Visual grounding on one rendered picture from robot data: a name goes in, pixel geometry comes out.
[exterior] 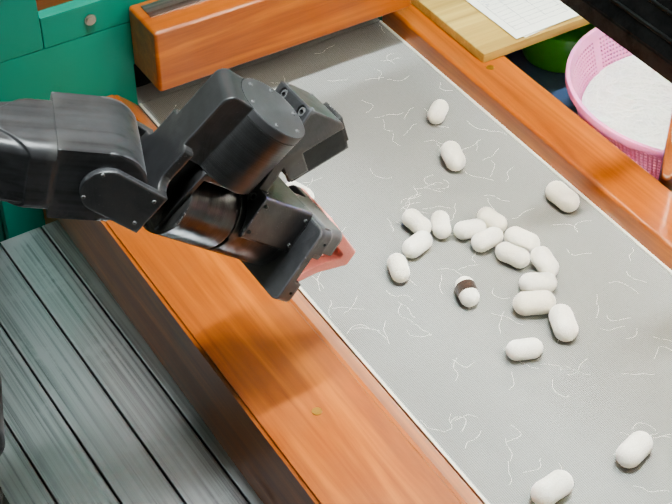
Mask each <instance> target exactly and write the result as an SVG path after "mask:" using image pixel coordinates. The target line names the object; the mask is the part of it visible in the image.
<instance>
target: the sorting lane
mask: <svg viewBox="0 0 672 504"><path fill-rule="evenodd" d="M235 73H236V74H238V75H240V76H241V77H243V78H253V79H256V80H259V81H261V82H263V83H265V84H266V85H268V86H270V87H271V88H272V89H274V90H275V89H276V88H277V86H278V85H279V83H280V82H281V80H283V81H285V82H288V83H290V84H292V85H294V86H296V87H299V88H301V89H303V90H305V91H308V92H310V93H312V94H313V95H314V96H315V97H316V98H317V99H318V100H319V101H320V102H321V103H322V104H323V103H325V102H327V103H328V104H329V105H330V106H331V107H332V108H334V109H335V110H336V111H337V112H338V113H339V114H340V115H341V116H342V118H343V121H344V125H345V128H346V132H347V136H348V139H349V140H348V141H347V144H348V147H349V148H348V149H346V150H344V151H343V152H341V153H339V154H338V155H336V156H334V157H333V158H331V159H329V160H328V161H326V162H324V163H323V164H321V165H320V166H318V167H316V168H315V169H313V170H311V171H310V172H308V173H306V174H305V175H303V176H301V177H300V178H298V179H296V180H295V181H296V182H298V183H300V184H302V185H304V186H306V187H307V188H309V189H311V190H312V192H313V194H314V200H315V201H316V203H317V204H319V205H320V206H321V207H322V208H323V209H324V210H325V211H326V212H327V213H328V215H329V216H330V217H331V218H332V219H333V221H334V222H335V223H336V225H337V226H338V228H339V229H340V231H341V232H342V233H343V235H344V236H345V237H346V239H347V240H348V241H349V243H350V244H351V245H352V246H353V248H354V249H355V251H356V252H355V254H354V255H353V257H352V258H351V260H350V261H349V263H348V264H347V265H344V266H340V267H336V268H333V269H329V270H325V271H321V272H318V273H315V274H313V275H311V276H309V277H307V278H305V279H303V280H301V281H299V283H300V284H301V286H300V287H299V289H298V291H299V292H300V293H301V294H302V295H303V297H304V298H305V299H306V300H307V301H308V302H309V304H310V305H311V306H312V307H313V308H314V309H315V310H316V312H317V313H318V314H319V315H320V316H321V317H322V319H323V320H324V321H325V322H326V323H327V324H328V325H329V327H330V328H331V329H332V330H333V331H334V332H335V334H336V335H337V336H338V337H339V338H340V339H341V340H342V342H343V343H344V344H345V345H346V346H347V347H348V349H349V350H350V351H351V352H352V353H353V354H354V355H355V357H356V358H357V359H358V360H359V361H360V362H361V364H362V365H363V366H364V367H365V368H366V369H367V370H368V372H369V373H370V374H371V375H372V376H373V377H374V379H375V380H376V381H377V382H378V383H379V384H380V385H381V387H382V388H383V389H384V390H385V391H386V392H387V394H388V395H389V396H390V397H391V398H392V399H393V400H394V402H395V403H396V404H397V405H398V406H399V407H400V409H401V410H402V411H403V412H404V413H405V414H406V416H407V417H408V418H409V419H410V420H411V421H412V422H413V424H414V425H415V426H416V427H417V428H418V429H419V431H420V432H421V433H422V434H423V435H424V436H425V437H426V439H427V440H428V441H429V442H430V443H431V444H432V446H433V447H434V448H435V449H436V450H437V451H438V452H439V454H440V455H441V456H442V457H443V458H444V459H445V461H446V462H447V463H448V464H449V465H450V466H451V467H452V469H453V470H454V471H455V472H456V473H457V474H458V476H459V477H460V478H461V479H462V480H463V481H464V482H465V484H466V485H467V486H468V487H469V488H470V489H471V491H472V492H473V493H474V494H475V495H476V496H477V497H478V499H479V500H480V501H481V502H482V503H483V504H535V503H534V502H533V500H532V498H531V488H532V486H533V485H534V484H535V483H536V482H537V481H539V480H541V479H542V478H544V477H545V476H547V475H548V474H550V473H551V472H553V471H555V470H565V471H567V472H568V473H569V474H570V475H571V476H572V478H573V481H574V487H573V490H572V491H571V493H570V494H568V495H567V496H565V497H564V498H562V499H560V500H559V501H557V502H556V503H555V504H672V270H671V269H669V268H668V267H667V266H666V265H665V264H664V263H662V262H661V261H660V260H659V259H658V258H657V257H656V256H654V255H653V254H652V253H651V252H650V251H649V250H647V249H646V248H645V247H644V246H643V245H642V244H640V243H639V242H638V241H637V240H636V239H635V238H633V237H632V236H631V235H630V234H629V233H628V232H626V231H625V230H624V229H623V228H622V227H621V226H620V225H618V224H617V223H616V222H615V221H614V220H613V219H611V218H610V217H609V216H608V215H607V214H606V213H604V212H603V211H602V210H601V209H600V208H599V207H597V206H596V205H595V204H594V203H593V202H592V201H591V200H589V199H588V198H587V197H586V196H585V195H584V194H582V193H581V192H580V191H579V190H578V189H577V188H575V187H574V186H573V185H572V184H571V183H570V182H568V181H567V180H566V179H565V178H564V177H563V176H561V175H560V174H559V173H558V172H557V171H556V170H555V169H553V168H552V167H551V166H550V165H549V164H548V163H546V162H545V161H544V160H543V159H542V158H541V157H539V156H538V155H537V154H536V153H535V152H534V151H532V150H531V149H530V148H529V147H528V146H527V145H526V144H524V143H523V142H522V141H521V140H520V139H519V138H517V137H516V136H515V135H514V134H513V133H512V132H510V131H509V130H508V129H507V128H506V127H505V126H503V125H502V124H501V123H500V122H499V121H498V120H496V119H495V118H494V117H493V116H492V115H491V114H490V113H488V112H487V111H486V110H485V109H484V108H483V107H481V106H480V105H479V104H478V103H477V102H476V101H474V100H473V99H472V98H471V97H470V96H469V95H467V94H466V93H465V92H464V91H463V90H462V89H461V88H459V87H458V86H457V85H456V84H455V83H454V82H452V81H451V80H450V79H449V78H448V77H447V76H445V75H444V74H443V73H442V72H441V71H440V70H438V69H437V68H436V67H435V66H434V65H433V64H431V63H430V62H429V61H428V60H427V59H426V58H425V57H423V56H422V55H421V54H420V53H419V52H418V51H416V50H415V49H414V48H413V47H412V46H411V45H409V44H408V43H407V42H406V41H405V40H404V39H402V38H401V37H400V36H399V35H398V34H397V33H396V32H394V31H393V30H392V29H391V28H390V27H389V26H387V25H386V24H385V23H384V22H383V21H382V20H380V21H379V22H377V23H375V24H372V25H369V26H366V27H363V28H360V29H357V30H354V31H351V32H348V33H346V34H343V35H340V36H337V37H334V38H331V39H328V40H325V41H322V42H319V43H317V44H314V45H311V46H308V47H305V48H302V49H299V50H296V51H293V52H290V53H288V54H285V55H282V56H279V57H276V58H273V59H270V60H267V61H264V62H261V63H258V64H256V65H253V66H250V67H247V68H244V69H241V70H238V71H235ZM437 99H442V100H445V101H446V102H447V104H448V106H449V109H448V112H447V114H446V116H445V118H444V120H443V122H441V123H440V124H432V123H430V122H429V120H428V118H427V113H428V111H429V109H430V107H431V105H432V103H433V102H434V101H435V100H437ZM447 141H455V142H457V143H458V144H459V145H460V147H461V149H462V152H463V154H464V155H465V158H466V164H465V166H464V168H463V169H461V170H460V171H451V170H450V169H448V168H447V166H446V164H445V162H444V161H443V158H442V156H441V154H440V148H441V146H442V145H443V144H444V143H445V142H447ZM552 181H561V182H563V183H564V184H565V185H567V186H568V187H569V188H570V189H571V190H573V191H574V192H575V193H577V195H578V196H579V199H580V203H579V206H578V208H577V209H576V210H575V211H573V212H569V213H567V212H563V211H562V210H560V209H559V208H558V207H557V206H556V205H555V204H553V203H552V202H551V201H549V200H548V199H547V197H546V194H545V190H546V187H547V185H548V184H549V183H550V182H552ZM483 207H491V208H492V209H494V210H495V211H496V212H498V213H499V214H501V215H503V216H504V217H505V218H506V220H507V228H506V230H507V229H508V228H510V227H513V226H518V227H520V228H522V229H525V230H527V231H529V232H532V233H534V234H536V235H537V236H538V238H539V239H540V246H545V247H547V248H548V249H549V250H550V251H551V253H552V254H553V256H554V257H555V259H556V260H557V262H558V263H559V272H558V274H557V275H556V276H555V277H556V279H557V287H556V289H555V290H554V291H553V292H551V293H553V295H554V296H555V298H556V304H565V305H567V306H569V307H570V308H571V310H572V312H573V314H574V317H575V320H576V322H577V324H578V328H579V330H578V334H577V336H576V337H575V339H573V340H572V341H569V342H563V341H560V340H559V339H557V338H556V337H555V335H554V332H553V329H552V326H551V324H550V321H549V313H548V314H543V315H530V316H522V315H520V314H518V313H517V312H516V311H515V310H514V308H513V299H514V297H515V296H516V295H517V294H518V293H520V292H522V290H521V289H520V287H519V279H520V277H521V276H522V275H523V274H525V273H529V272H538V271H537V270H536V268H535V266H534V265H533V264H532V262H531V260H530V262H529V264H528V265H527V266H526V267H524V268H521V269H519V268H515V267H513V266H511V265H509V264H507V263H504V262H502V261H500V260H498V258H497V257H496V255H495V249H496V247H497V246H496V247H493V248H491V249H489V250H487V251H485V252H477V251H475V250H474V249H473V248H472V246H471V239H467V240H460V239H458V238H457V237H456V236H455V235H454V232H453V229H454V226H455V225H456V223H458V222H460V221H464V220H470V219H476V218H477V213H478V211H479V210H480V209H481V208H483ZM411 208H412V209H416V210H418V211H419V212H420V213H421V214H422V215H423V216H424V217H426V218H427V219H428V220H429V221H430V222H431V216H432V214H433V213H434V212H435V211H438V210H442V211H445V212H446V213H447V214H448V215H449V219H450V225H451V234H450V235H449V237H447V238H445V239H439V238H437V237H435V236H434V234H433V231H432V229H431V232H430V234H431V236H432V239H433V242H432V245H431V247H430V248H429V249H428V250H426V251H425V252H424V253H422V254H421V255H420V256H418V257H417V258H413V259H411V258H407V257H406V256H405V255H404V254H403V252H402V245H403V243H404V241H405V240H407V239H408V238H409V237H411V236H412V235H413V234H414V233H413V232H412V231H411V230H410V229H409V228H407V227H406V226H405V225H404V224H403V222H402V215H403V213H404V212H405V211H406V210H407V209H411ZM506 230H505V231H504V232H503V236H504V234H505V232H506ZM394 253H400V254H402V255H404V256H405V258H406V260H407V263H408V266H409V269H410V277H409V278H408V280H407V281H405V282H403V283H398V282H396V281H394V280H393V279H392V277H391V275H390V272H389V268H388V266H387V260H388V258H389V256H390V255H392V254H394ZM462 276H468V277H471V278H472V279H473V280H474V282H475V283H476V286H477V288H478V291H479V295H480V298H479V302H478V303H477V304H476V305H475V306H473V307H466V306H464V305H462V304H461V302H460V301H459V299H458V296H457V294H456V291H455V282H456V281H457V279H458V278H460V277H462ZM531 337H533V338H537V339H539V340H540V341H541V342H542V344H543V352H542V354H541V355H540V356H539V357H538V358H536V359H529V360H521V361H514V360H511V359H510V358H509V357H508V356H507V354H506V346H507V345H508V343H509V342H511V341H512V340H516V339H523V338H531ZM636 431H644V432H646V433H648V434H649V435H650V436H651V437H652V440H653V449H652V451H651V452H650V453H649V454H648V456H647V457H646V458H645V459H644V460H643V461H642V462H641V463H640V464H639V465H637V466H636V467H634V468H624V467H622V466H621V465H620V464H619V463H618V462H617V460H616V450H617V448H618V447H619V446H620V445H621V444H622V443H623V442H624V441H625V440H626V439H627V438H628V437H629V436H630V435H631V434H632V433H633V432H636Z"/></svg>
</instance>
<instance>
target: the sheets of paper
mask: <svg viewBox="0 0 672 504"><path fill-rule="evenodd" d="M466 1H467V2H469V3H470V4H471V5H472V6H474V7H475V8H476V9H478V10H479V11H480V12H482V13H483V14H484V15H486V16H487V17H488V18H489V19H491V20H492V21H493V22H495V23H496V24H497V25H499V26H500V27H501V28H502V29H504V30H505V31H506V32H508V33H509V34H510V35H512V36H513V37H514V38H516V39H518V38H521V37H525V38H526V37H528V36H530V35H533V34H535V33H537V32H540V31H542V30H544V29H547V28H549V27H551V26H554V25H556V24H558V23H561V22H563V21H566V20H568V19H571V18H573V17H576V16H579V14H577V13H576V12H575V11H573V10H572V9H570V8H569V7H568V6H566V5H565V4H564V3H562V2H561V1H560V0H466Z"/></svg>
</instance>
